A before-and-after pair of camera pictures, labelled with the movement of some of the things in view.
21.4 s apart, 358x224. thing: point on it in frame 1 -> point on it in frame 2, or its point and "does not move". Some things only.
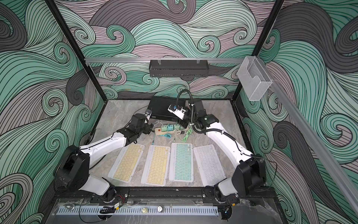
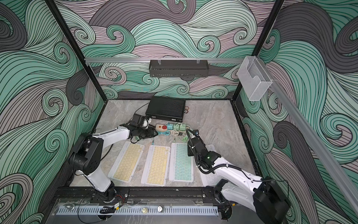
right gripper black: [183, 123] -> [189, 150]
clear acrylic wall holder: [254, 78] does not move
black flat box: [159, 107] does not move
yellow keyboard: [126, 165] does not move
